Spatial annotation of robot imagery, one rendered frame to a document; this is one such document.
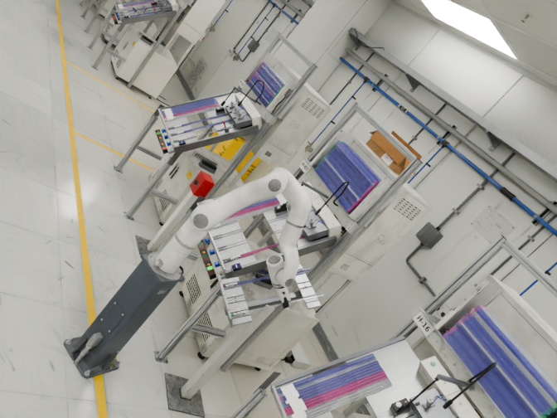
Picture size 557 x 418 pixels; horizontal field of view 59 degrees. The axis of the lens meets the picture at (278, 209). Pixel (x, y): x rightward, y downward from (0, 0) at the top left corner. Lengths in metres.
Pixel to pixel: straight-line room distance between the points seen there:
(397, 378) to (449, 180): 2.46
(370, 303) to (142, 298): 2.53
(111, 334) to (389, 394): 1.40
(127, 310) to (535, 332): 1.92
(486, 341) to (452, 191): 2.33
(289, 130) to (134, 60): 3.41
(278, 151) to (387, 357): 2.31
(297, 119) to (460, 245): 1.70
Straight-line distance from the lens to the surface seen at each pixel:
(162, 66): 7.22
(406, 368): 2.51
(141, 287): 2.54
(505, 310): 2.57
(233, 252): 2.98
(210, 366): 2.95
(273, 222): 3.13
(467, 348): 2.39
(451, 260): 4.28
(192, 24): 7.11
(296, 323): 3.46
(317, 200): 3.16
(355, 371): 2.45
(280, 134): 4.21
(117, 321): 2.67
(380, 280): 4.56
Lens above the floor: 1.96
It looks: 16 degrees down
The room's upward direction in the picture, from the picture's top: 41 degrees clockwise
